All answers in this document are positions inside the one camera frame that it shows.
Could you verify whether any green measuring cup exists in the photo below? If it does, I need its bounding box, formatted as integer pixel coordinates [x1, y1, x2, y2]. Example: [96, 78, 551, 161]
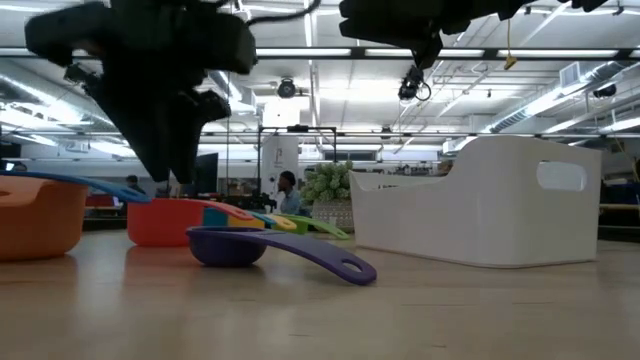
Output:
[279, 213, 351, 241]

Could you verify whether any black overhead rig beam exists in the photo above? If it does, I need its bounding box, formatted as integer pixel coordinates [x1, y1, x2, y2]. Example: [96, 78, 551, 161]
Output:
[0, 46, 640, 61]

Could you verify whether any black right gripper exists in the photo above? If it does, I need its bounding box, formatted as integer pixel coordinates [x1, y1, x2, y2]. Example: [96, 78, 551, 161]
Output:
[339, 0, 501, 71]

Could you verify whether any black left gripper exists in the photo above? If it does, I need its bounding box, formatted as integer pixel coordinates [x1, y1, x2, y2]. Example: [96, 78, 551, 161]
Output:
[64, 64, 232, 184]

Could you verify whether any orange measuring cup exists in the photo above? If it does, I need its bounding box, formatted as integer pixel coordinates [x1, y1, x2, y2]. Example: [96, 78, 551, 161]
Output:
[0, 174, 90, 262]

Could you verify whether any small dark blue measuring cup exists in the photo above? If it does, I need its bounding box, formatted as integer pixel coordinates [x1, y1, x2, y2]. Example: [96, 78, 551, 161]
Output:
[185, 225, 378, 287]

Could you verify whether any person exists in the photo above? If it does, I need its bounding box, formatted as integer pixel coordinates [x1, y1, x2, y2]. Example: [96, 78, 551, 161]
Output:
[124, 174, 147, 197]
[276, 170, 305, 217]

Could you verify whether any yellow measuring cup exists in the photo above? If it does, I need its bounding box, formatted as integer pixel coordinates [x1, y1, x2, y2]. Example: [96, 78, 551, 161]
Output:
[227, 214, 299, 234]

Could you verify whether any yellow hanging cord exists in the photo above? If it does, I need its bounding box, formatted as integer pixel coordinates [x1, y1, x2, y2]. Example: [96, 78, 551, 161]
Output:
[503, 19, 519, 71]

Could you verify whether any black computer monitor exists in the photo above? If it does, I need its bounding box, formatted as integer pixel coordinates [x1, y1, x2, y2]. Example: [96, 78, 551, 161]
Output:
[192, 152, 220, 197]

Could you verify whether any white plastic basket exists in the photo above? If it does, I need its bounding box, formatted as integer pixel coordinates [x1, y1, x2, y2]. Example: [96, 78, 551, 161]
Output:
[348, 135, 603, 269]

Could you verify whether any red measuring cup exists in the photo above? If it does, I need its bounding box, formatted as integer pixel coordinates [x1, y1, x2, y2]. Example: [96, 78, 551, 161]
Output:
[126, 198, 256, 248]

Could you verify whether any large blue measuring cup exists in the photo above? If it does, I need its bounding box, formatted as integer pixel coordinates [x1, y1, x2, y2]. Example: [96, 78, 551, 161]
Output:
[0, 169, 153, 205]

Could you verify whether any black hanging device with cable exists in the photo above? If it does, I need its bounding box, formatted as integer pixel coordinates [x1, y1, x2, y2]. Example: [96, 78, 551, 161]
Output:
[398, 64, 432, 102]

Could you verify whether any green succulent in grey pot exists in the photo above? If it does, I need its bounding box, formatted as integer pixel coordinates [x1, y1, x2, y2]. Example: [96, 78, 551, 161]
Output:
[299, 159, 356, 234]

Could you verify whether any round black ceiling camera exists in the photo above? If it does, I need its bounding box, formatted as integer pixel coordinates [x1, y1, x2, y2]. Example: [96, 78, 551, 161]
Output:
[276, 77, 297, 100]

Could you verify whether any silver ceiling air duct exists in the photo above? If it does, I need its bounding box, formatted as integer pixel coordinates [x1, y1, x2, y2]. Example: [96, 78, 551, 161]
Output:
[489, 62, 640, 134]

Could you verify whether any light blue measuring cup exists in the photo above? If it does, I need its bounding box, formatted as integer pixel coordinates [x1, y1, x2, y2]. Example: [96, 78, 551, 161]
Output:
[202, 207, 279, 231]

